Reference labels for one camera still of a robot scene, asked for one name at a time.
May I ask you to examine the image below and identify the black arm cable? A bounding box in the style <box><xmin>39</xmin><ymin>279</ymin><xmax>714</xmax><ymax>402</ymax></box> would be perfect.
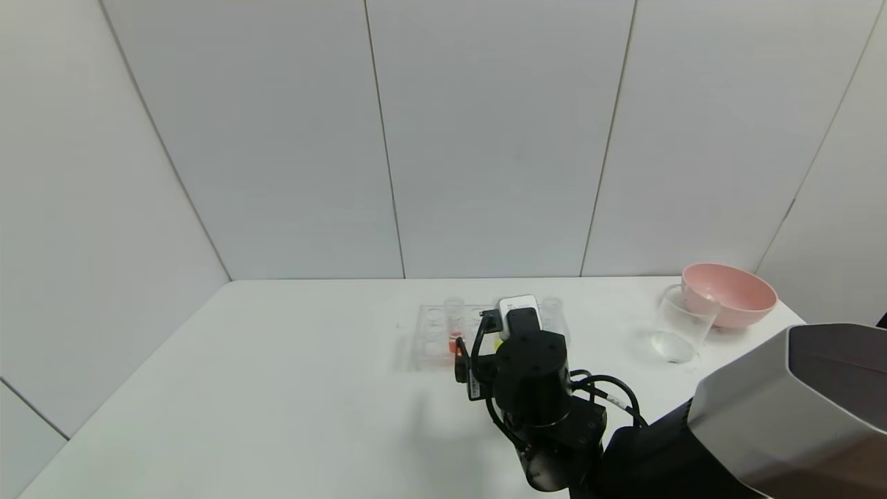
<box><xmin>568</xmin><ymin>369</ymin><xmax>649</xmax><ymax>427</ymax></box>

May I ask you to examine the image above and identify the clear plastic beaker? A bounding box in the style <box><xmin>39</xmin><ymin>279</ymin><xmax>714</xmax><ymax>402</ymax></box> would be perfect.
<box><xmin>650</xmin><ymin>283</ymin><xmax>719</xmax><ymax>365</ymax></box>

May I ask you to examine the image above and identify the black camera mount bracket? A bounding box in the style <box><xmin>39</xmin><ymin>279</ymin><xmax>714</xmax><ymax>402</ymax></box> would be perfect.
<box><xmin>508</xmin><ymin>308</ymin><xmax>543</xmax><ymax>340</ymax></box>

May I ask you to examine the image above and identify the red pigment test tube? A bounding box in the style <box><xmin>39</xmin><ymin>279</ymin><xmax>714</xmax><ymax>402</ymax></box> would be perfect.
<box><xmin>444</xmin><ymin>298</ymin><xmax>466</xmax><ymax>356</ymax></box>

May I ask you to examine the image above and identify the clear acrylic test tube rack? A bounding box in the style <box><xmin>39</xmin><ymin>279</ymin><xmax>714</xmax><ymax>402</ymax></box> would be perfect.
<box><xmin>409</xmin><ymin>298</ymin><xmax>570</xmax><ymax>371</ymax></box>

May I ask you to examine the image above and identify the pink bowl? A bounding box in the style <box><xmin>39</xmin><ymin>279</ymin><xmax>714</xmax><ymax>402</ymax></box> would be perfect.
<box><xmin>681</xmin><ymin>263</ymin><xmax>778</xmax><ymax>329</ymax></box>

